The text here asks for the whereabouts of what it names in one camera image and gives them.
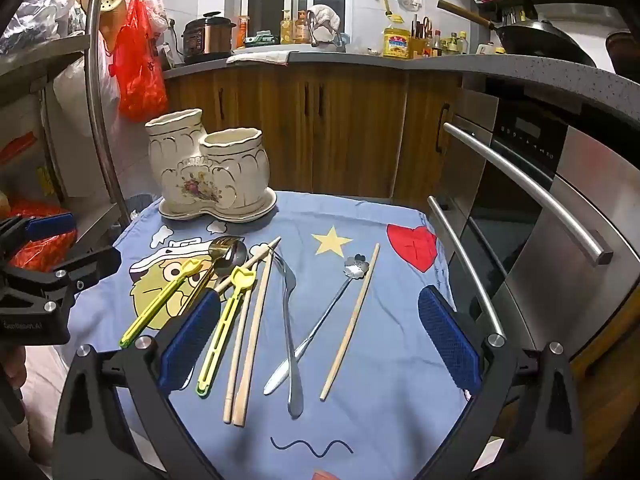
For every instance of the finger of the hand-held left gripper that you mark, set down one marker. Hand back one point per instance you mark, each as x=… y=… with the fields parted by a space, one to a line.
x=50 y=225
x=95 y=262

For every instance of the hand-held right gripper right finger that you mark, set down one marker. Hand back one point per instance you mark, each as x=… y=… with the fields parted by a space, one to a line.
x=447 y=340

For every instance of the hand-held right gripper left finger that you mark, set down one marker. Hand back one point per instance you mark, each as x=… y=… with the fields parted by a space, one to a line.
x=192 y=340

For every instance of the gold fork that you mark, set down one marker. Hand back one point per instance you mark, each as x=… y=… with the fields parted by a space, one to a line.
x=222 y=250

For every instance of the wooden chopstick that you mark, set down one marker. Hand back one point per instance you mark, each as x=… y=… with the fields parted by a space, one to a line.
x=234 y=385
x=252 y=350
x=350 y=322
x=265 y=251

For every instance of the silver flower-shaped spoon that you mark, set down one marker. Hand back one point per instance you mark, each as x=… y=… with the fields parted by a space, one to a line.
x=356 y=265

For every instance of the cream floral ceramic utensil holder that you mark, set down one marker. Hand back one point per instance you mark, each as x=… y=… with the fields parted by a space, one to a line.
x=220 y=170

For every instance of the person's left hand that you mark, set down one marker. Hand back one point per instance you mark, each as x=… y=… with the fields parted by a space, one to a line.
x=12 y=367

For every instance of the orange-red snack bag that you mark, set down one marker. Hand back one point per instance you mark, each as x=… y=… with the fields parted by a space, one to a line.
x=40 y=255

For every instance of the yellow training chopstick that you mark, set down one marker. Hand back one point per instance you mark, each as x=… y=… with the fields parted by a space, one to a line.
x=225 y=325

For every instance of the yellow plastic fork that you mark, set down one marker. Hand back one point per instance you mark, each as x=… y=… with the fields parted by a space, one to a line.
x=165 y=305

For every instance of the blue cartoon printed cloth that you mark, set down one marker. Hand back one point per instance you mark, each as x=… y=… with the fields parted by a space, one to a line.
x=390 y=360

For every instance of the white plastic bag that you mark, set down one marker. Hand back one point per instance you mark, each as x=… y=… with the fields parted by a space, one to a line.
x=80 y=95

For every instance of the cream ceramic drip tray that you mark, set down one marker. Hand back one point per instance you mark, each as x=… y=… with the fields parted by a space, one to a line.
x=250 y=212

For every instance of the chrome pole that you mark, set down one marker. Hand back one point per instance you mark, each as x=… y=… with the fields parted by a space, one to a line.
x=94 y=85

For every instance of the grey shelf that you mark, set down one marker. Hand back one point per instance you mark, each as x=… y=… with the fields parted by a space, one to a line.
x=40 y=65

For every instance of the red plastic bag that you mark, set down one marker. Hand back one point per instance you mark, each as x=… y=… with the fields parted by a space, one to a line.
x=140 y=65

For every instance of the clear plastic bags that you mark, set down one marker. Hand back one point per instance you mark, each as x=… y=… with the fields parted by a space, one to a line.
x=30 y=20

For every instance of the stainless steel built-in oven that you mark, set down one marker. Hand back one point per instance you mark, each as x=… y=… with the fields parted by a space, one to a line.
x=590 y=170

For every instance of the wooden lower cabinets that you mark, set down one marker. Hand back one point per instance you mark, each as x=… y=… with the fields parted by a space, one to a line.
x=350 y=125

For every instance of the electric pressure cooker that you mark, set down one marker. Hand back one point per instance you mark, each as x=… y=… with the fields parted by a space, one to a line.
x=207 y=37

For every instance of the white towel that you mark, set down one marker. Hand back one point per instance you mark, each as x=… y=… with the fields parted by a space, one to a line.
x=260 y=57

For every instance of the orange bottle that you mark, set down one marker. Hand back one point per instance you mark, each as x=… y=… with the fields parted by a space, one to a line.
x=243 y=35

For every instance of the grey kitchen countertop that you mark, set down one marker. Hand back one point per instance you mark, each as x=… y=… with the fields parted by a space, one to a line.
x=500 y=67

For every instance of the green box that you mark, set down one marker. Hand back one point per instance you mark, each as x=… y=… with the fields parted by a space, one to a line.
x=261 y=39

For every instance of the row of condiment bottles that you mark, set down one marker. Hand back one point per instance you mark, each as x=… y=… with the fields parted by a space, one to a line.
x=450 y=45

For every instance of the knife block with scissors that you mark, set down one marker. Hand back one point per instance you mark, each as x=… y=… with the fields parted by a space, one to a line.
x=420 y=40

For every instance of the large yellow oil jug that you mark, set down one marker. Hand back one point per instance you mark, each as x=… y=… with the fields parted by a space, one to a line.
x=396 y=42

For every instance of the amber oil bottle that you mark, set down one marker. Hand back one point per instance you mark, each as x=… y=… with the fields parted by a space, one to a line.
x=301 y=30

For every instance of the faucet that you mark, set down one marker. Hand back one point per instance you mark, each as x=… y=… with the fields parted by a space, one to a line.
x=340 y=40

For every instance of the pale cloth on faucet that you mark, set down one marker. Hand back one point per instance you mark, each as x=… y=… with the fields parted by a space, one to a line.
x=325 y=16

